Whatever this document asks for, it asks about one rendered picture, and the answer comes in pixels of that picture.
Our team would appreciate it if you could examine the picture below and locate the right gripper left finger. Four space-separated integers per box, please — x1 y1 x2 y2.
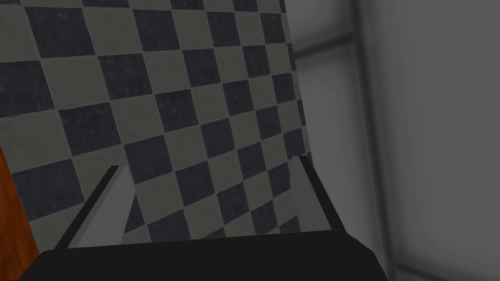
54 164 137 250

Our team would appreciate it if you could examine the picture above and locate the grey panelled door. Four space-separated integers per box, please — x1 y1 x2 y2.
284 0 500 281

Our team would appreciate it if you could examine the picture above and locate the orange-brown wooden furniture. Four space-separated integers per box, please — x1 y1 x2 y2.
0 146 40 281

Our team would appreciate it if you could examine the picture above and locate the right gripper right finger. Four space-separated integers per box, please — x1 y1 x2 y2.
288 155 347 234

